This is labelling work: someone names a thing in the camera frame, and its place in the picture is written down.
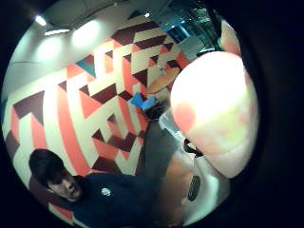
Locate black oval object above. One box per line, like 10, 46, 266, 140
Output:
187, 175, 202, 202

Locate white soft toy pink spots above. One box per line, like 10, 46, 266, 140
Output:
170, 19, 260, 181

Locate round wooden table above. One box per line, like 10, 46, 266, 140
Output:
145, 66, 181, 95

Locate long ceiling light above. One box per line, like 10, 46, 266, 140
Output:
44, 28, 71, 37

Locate the person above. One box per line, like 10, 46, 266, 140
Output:
28, 148, 161, 228

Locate glass window wall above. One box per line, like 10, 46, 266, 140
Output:
157, 0, 223, 55

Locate round ceiling light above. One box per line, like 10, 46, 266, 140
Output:
33, 14, 48, 28

